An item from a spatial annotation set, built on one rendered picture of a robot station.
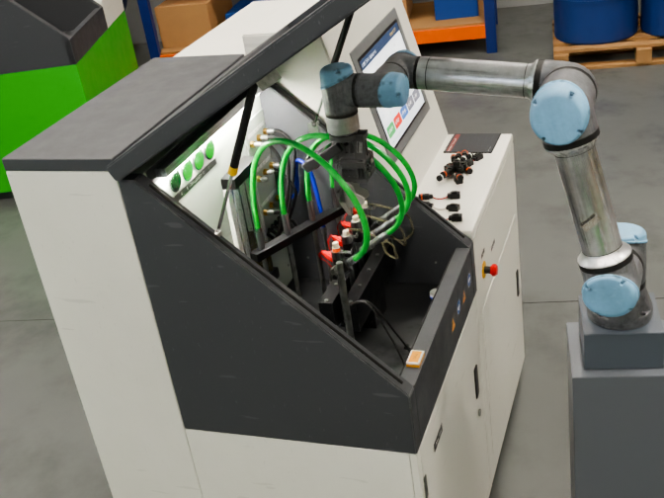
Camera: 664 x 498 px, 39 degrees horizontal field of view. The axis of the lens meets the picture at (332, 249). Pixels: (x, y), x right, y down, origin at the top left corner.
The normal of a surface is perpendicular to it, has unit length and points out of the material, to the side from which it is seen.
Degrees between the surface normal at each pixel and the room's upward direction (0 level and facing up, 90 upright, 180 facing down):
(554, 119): 82
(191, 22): 90
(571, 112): 84
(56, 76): 90
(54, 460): 0
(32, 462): 0
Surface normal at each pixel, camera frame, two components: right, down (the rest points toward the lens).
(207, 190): 0.94, 0.04
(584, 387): -0.16, 0.48
